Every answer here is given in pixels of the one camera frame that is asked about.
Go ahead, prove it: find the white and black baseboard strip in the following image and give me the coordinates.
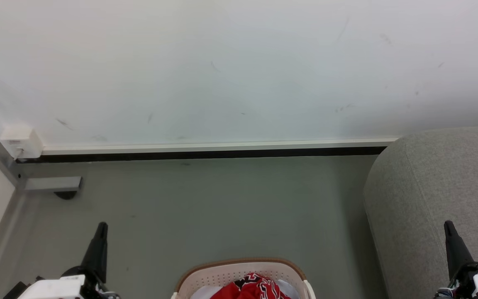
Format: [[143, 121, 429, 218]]
[[15, 138, 399, 164]]

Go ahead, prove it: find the white wall junction box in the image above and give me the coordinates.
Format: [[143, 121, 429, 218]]
[[0, 126, 43, 159]]

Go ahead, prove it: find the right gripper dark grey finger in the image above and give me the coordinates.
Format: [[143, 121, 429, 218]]
[[444, 220, 474, 280]]

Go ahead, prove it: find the red garment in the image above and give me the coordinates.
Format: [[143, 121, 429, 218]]
[[210, 272, 292, 299]]

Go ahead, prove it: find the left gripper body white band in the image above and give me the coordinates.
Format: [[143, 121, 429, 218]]
[[17, 266, 120, 299]]

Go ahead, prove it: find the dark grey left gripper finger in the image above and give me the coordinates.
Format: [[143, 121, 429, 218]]
[[80, 222, 109, 284]]

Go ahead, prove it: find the beige perforated laundry basket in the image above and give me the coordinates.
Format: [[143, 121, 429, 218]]
[[171, 257, 317, 299]]

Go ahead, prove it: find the grey fabric sofa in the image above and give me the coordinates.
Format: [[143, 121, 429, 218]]
[[363, 126, 478, 299]]

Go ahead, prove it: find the white garment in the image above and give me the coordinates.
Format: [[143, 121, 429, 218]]
[[189, 279, 302, 299]]

